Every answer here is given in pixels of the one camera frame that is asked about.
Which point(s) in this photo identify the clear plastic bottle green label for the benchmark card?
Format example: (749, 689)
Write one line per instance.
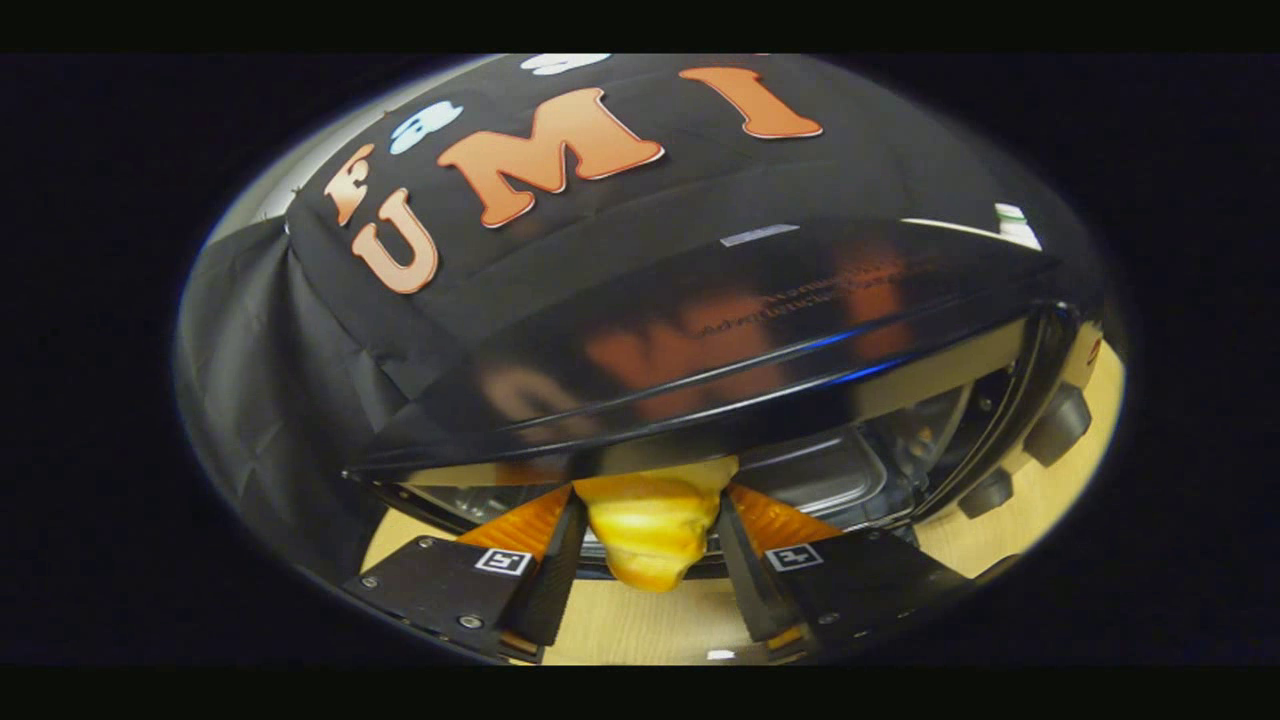
(1015, 225)

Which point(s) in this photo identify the black toaster oven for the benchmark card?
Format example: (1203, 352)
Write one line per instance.
(700, 350)

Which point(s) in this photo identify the black backdrop cloth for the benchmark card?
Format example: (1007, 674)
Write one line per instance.
(300, 350)

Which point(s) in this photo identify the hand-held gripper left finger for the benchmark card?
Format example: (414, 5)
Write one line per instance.
(555, 590)

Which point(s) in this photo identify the yellow bread pastry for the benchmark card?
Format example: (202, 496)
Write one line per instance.
(650, 530)

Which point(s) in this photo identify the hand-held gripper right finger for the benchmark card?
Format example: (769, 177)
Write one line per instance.
(745, 590)

